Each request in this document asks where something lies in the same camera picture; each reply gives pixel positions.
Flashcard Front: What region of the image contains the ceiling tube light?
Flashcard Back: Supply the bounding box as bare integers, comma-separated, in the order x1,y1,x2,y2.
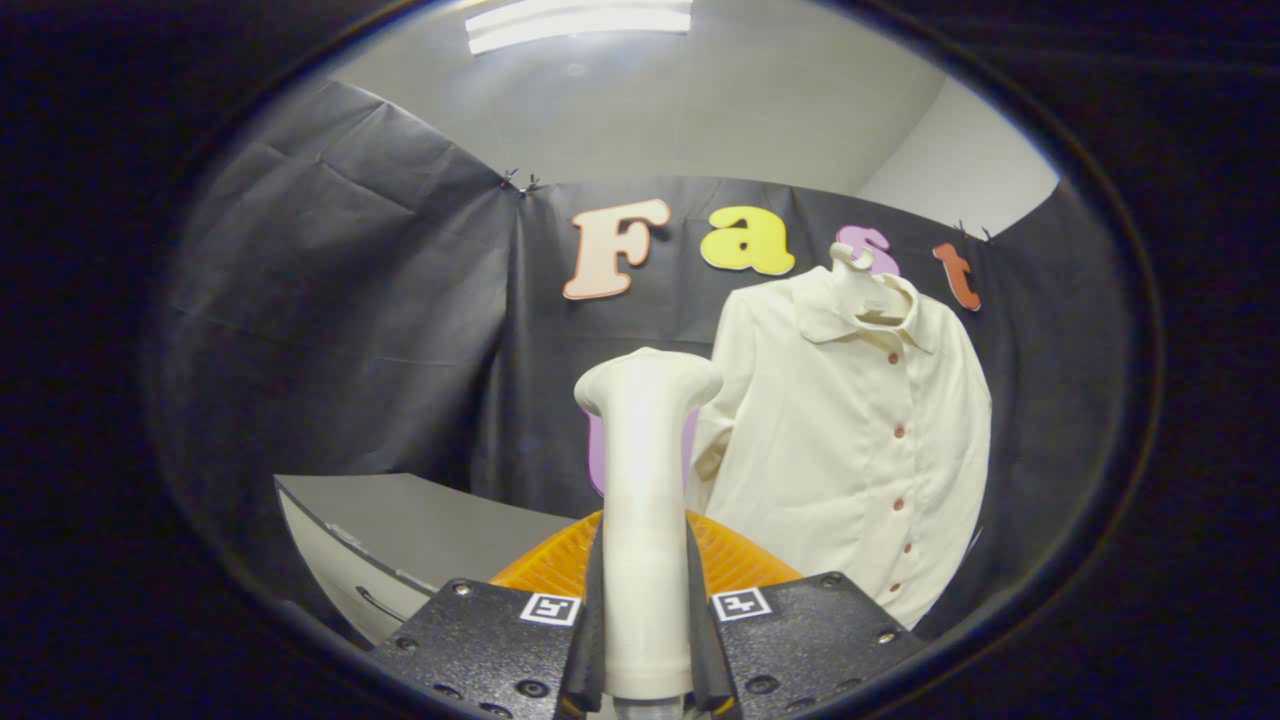
465,0,694,56

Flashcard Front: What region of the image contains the white mannequin neck hanger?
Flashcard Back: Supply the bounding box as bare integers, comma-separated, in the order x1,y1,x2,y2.
828,243,906,326

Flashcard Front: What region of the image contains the black drawer handle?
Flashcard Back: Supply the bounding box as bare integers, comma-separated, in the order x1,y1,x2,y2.
355,585,406,623

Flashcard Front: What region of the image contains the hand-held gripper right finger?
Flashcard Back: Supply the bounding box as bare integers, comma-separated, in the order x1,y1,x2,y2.
685,510,926,720

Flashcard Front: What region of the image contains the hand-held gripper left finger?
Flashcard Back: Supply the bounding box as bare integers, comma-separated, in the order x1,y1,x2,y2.
370,510,608,720

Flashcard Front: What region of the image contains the black backdrop cloth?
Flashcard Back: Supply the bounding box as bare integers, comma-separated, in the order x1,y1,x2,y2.
165,80,1141,641

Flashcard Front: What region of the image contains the cream button-up shirt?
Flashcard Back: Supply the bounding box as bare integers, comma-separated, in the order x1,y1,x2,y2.
685,265,993,631

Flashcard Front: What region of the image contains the grey and white cabinet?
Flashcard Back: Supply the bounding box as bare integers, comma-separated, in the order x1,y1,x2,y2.
275,473,571,646

